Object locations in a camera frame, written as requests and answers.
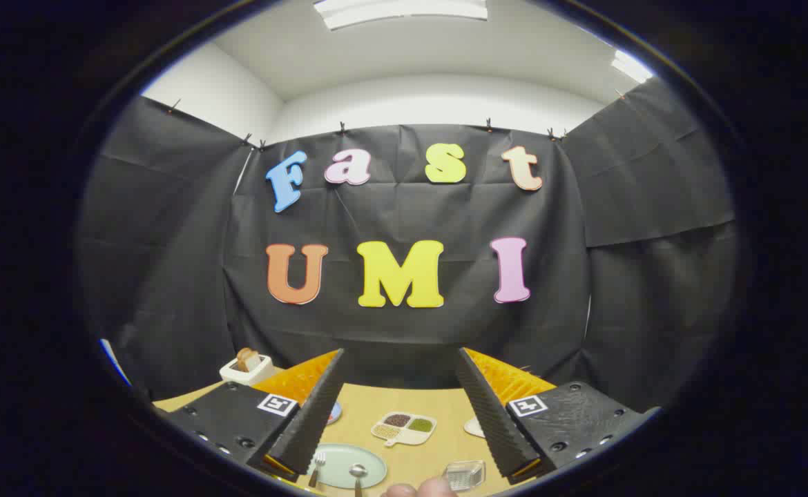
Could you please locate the long ceiling light panel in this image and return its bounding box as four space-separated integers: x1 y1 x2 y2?
313 0 489 31

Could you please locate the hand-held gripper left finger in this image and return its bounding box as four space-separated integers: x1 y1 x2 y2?
159 349 346 484

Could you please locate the white toaster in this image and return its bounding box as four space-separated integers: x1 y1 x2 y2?
220 353 275 386

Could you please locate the white divided dish with beans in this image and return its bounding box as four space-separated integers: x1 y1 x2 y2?
371 411 438 447

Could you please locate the small ceiling light panel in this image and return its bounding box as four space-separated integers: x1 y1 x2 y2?
610 50 655 85

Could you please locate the light green plate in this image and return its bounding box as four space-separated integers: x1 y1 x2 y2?
307 443 388 489

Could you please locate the clear cutlery drain rack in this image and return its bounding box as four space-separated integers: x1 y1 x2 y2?
442 460 486 492

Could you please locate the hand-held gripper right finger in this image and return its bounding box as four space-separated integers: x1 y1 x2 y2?
455 347 662 485

